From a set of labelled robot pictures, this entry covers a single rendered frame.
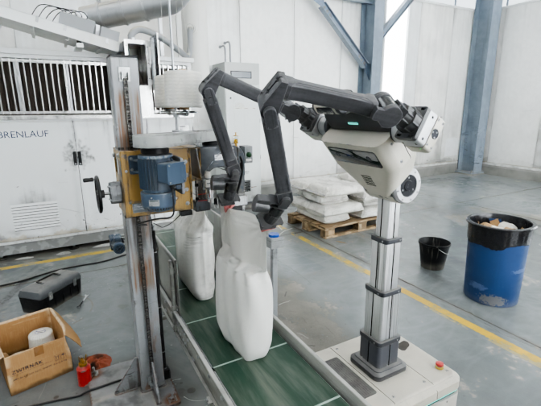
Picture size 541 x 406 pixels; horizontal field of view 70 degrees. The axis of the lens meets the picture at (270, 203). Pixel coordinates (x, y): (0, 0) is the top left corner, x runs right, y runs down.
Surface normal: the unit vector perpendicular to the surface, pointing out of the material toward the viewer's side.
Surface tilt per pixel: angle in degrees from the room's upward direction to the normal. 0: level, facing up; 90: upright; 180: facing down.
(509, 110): 90
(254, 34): 90
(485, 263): 93
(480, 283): 93
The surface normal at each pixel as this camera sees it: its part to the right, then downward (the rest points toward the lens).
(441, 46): 0.48, 0.21
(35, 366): 0.68, 0.17
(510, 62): -0.88, 0.12
